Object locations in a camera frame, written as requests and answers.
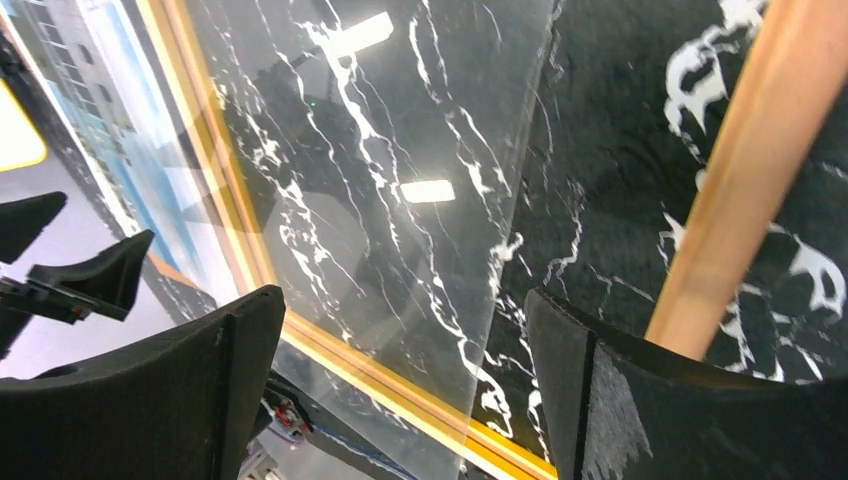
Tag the clear acrylic sheet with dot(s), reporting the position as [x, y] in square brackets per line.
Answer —
[372, 149]

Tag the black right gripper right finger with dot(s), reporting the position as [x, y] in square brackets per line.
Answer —
[619, 407]

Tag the brown backing board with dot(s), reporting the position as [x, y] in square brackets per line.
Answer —
[168, 271]

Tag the yellow wooden picture frame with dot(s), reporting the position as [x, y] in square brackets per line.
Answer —
[682, 179]

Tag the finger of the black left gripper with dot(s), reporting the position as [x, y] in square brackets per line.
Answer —
[106, 284]
[23, 220]

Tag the building photo print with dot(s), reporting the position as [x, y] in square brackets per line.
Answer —
[101, 70]

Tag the yellow-rimmed whiteboard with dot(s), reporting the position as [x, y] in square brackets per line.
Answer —
[21, 144]

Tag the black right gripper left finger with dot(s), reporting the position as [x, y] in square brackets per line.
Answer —
[180, 404]

